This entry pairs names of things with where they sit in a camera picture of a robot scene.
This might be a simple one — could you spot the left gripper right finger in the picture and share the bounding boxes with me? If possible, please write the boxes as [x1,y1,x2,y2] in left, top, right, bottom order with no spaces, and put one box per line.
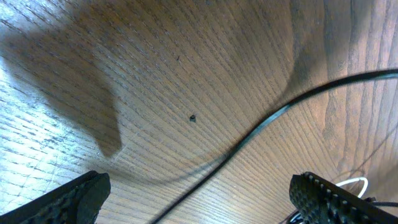
[289,172,397,224]

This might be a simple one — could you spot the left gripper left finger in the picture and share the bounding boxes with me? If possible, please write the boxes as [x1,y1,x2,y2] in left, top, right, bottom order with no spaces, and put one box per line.
[1,170,111,224]

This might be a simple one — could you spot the white usb cable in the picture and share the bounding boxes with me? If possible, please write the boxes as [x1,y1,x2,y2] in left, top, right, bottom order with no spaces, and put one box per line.
[289,176,369,224]

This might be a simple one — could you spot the black usb cable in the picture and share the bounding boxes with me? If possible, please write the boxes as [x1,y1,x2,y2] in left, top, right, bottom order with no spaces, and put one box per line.
[149,68,398,224]

